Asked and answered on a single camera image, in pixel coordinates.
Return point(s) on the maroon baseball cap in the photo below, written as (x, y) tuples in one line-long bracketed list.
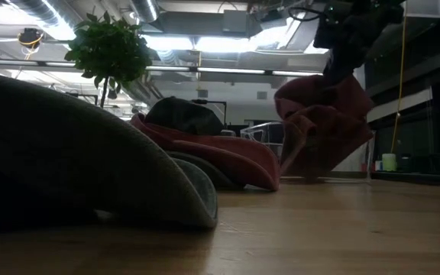
[(330, 149), (311, 93), (235, 156)]

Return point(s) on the dark grey cloth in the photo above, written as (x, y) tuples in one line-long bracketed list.
[(183, 116)]

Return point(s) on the grey ceiling ventilation unit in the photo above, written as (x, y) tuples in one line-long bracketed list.
[(237, 21)]

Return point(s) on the long ceiling light strip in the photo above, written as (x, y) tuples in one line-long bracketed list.
[(227, 70)]

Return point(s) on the clear plastic bin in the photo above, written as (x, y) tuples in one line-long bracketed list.
[(258, 131), (371, 160)]

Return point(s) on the pale green cup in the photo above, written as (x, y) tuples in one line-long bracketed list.
[(389, 162)]

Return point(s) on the green plant in black pot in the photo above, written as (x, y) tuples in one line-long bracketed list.
[(109, 46)]

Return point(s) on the grey wall vent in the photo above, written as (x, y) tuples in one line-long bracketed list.
[(262, 95)]

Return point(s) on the black metal gantry frame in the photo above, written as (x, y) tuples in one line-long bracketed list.
[(212, 101), (84, 94)]

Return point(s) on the small silver ceiling duct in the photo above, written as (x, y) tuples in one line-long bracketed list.
[(145, 9)]

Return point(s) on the large silver ceiling duct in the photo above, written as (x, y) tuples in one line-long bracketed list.
[(40, 11)]

